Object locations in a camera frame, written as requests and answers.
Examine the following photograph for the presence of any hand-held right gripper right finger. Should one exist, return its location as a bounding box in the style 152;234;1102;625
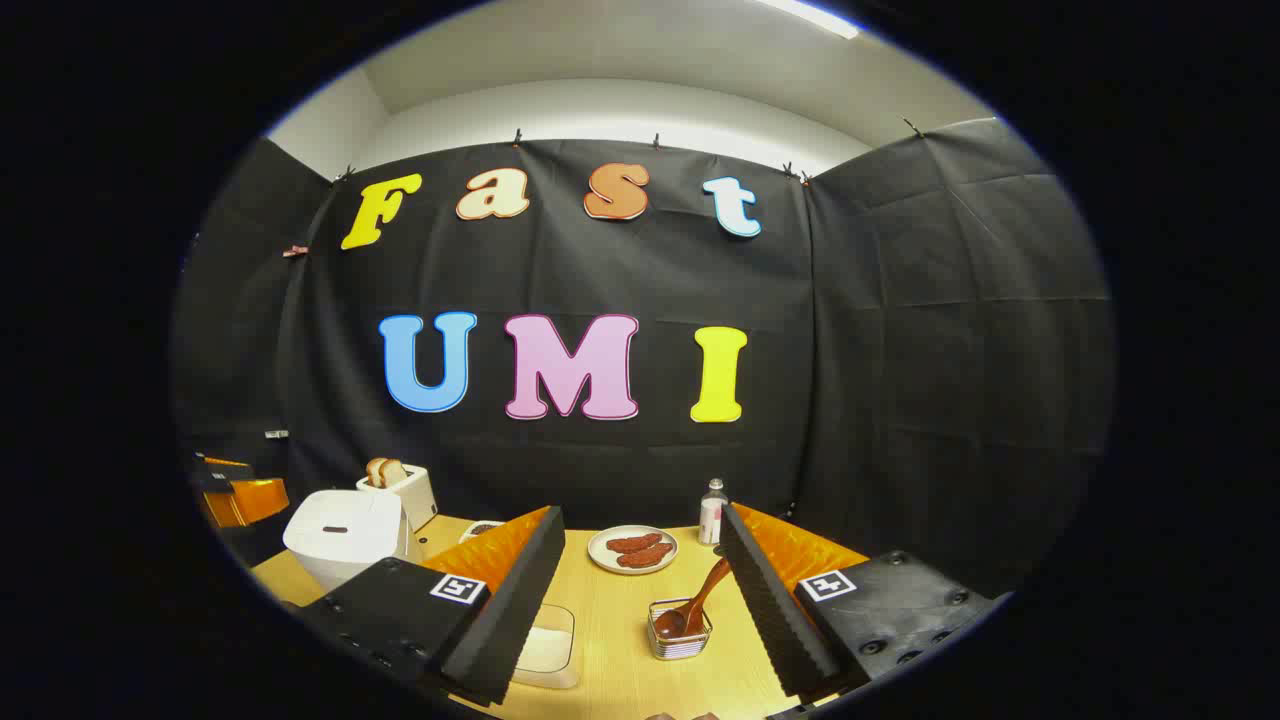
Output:
720;503;1001;701

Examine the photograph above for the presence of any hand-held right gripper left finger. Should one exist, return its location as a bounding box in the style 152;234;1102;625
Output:
300;505;567;707

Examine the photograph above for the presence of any clear box of white rice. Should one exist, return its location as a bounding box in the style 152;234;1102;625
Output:
510;603;581;689

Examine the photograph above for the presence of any brown wooden spoon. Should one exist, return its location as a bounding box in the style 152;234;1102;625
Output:
653;557;733;641

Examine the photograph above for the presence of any metal wire chopstick holder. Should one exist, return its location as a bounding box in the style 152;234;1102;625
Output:
647;598;713;661

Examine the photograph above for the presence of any white rice cooker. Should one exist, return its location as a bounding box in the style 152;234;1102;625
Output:
283;489;421;591

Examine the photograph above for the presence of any white round plate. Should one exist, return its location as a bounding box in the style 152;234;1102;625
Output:
587;525;679;575

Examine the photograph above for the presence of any small bottle with pink label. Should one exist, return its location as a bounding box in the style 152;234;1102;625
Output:
699;478;729;546

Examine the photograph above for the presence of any white toaster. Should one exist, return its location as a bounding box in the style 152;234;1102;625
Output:
357;465;439;531

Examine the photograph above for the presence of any black backdrop cloth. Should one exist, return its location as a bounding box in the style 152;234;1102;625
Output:
170;118;1116;601

